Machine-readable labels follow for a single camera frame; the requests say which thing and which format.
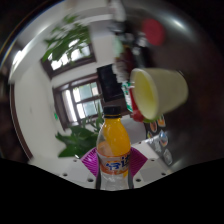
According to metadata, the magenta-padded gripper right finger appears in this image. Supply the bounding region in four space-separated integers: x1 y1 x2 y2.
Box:
129 146 171 189

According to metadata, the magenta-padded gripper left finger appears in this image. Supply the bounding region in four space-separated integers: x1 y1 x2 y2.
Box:
59 147 100 190

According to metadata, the orange drink bottle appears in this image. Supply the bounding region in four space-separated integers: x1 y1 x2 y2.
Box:
95 105 132 191

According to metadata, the potted plant in white pot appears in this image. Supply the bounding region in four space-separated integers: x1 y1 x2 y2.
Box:
41 14 93 63
54 113 104 159

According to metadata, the dark wooden double door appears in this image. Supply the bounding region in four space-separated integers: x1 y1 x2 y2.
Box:
52 73 105 130

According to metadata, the green box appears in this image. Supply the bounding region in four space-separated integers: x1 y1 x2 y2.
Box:
120 81 135 114

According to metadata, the pale yellow cup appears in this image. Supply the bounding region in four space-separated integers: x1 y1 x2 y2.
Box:
129 67 189 122

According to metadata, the dark-framed window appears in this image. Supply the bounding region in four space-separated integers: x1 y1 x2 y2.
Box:
40 42 97 80

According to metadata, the flat round red coaster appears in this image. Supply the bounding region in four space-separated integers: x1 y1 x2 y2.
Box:
141 18 166 47

